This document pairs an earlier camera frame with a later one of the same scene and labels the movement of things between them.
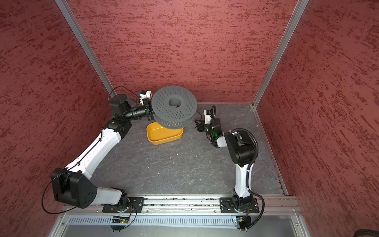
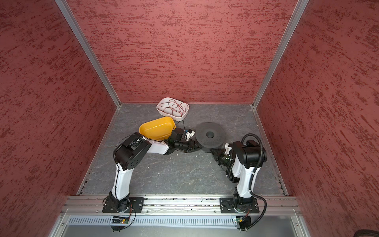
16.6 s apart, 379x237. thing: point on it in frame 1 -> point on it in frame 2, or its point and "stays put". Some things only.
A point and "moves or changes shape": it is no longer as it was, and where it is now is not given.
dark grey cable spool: (174, 107) moves or changes shape
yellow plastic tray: (158, 135) moves or changes shape
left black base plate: (135, 205) stays put
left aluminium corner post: (65, 11) stays put
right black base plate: (226, 206) stays put
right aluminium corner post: (285, 39) stays put
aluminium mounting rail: (93, 206) stays put
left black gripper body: (148, 113) -> (189, 147)
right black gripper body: (208, 128) -> (223, 158)
